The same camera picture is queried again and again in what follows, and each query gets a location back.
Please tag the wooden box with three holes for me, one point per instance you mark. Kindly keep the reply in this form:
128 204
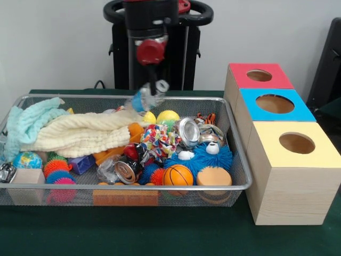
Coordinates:
293 197

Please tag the shallow clear mesh bin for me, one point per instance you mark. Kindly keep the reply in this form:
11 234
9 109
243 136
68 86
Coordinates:
186 198

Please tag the mint green waffle cloth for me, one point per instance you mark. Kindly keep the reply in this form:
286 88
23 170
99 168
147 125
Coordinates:
26 120

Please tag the orange toy basketball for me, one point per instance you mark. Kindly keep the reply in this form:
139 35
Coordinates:
178 174

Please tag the black chair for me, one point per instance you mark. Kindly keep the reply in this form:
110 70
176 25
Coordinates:
327 66

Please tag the orange plastic building block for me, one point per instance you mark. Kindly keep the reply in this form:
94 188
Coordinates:
125 197

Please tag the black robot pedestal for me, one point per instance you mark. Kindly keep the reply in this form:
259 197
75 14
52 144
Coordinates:
120 66

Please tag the cream waffle cloth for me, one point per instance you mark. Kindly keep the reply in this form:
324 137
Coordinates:
80 133

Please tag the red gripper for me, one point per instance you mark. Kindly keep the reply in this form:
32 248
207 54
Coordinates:
151 52

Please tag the crushed clear water bottle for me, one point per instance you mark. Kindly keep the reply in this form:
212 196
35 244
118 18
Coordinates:
142 102

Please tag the black and red drink can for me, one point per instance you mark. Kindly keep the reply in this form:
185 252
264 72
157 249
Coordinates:
126 172

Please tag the blue fuzzy monster toy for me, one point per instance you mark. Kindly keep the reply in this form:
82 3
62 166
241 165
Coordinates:
213 158

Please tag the tan round foam disc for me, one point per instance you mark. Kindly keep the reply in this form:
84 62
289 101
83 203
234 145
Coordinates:
214 176

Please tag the dark green table cloth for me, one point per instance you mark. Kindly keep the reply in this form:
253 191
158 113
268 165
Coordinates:
160 234
331 114

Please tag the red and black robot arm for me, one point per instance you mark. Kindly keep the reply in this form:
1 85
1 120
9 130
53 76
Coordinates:
149 13

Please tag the crushed drink can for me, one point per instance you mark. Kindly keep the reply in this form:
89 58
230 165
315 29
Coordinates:
187 132

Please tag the orange striped tiger plush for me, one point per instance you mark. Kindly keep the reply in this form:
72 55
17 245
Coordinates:
206 118

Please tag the small globe ball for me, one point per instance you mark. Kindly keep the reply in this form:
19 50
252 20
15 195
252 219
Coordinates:
26 160

